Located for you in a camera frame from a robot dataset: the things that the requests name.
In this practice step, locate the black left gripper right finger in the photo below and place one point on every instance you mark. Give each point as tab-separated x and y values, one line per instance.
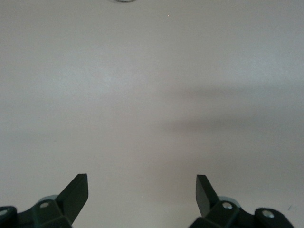
206	202

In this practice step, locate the round grey metal fixture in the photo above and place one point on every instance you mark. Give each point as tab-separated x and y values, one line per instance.
123	1

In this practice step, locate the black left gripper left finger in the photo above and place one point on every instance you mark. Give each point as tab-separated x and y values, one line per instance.
71	202

